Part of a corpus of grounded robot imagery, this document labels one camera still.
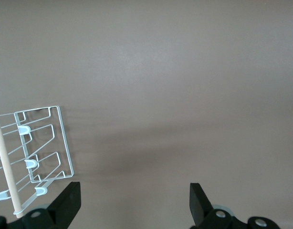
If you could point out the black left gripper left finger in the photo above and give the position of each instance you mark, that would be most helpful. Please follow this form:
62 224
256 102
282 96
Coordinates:
65 207

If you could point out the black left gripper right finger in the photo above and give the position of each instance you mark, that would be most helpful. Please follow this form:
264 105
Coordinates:
201 210

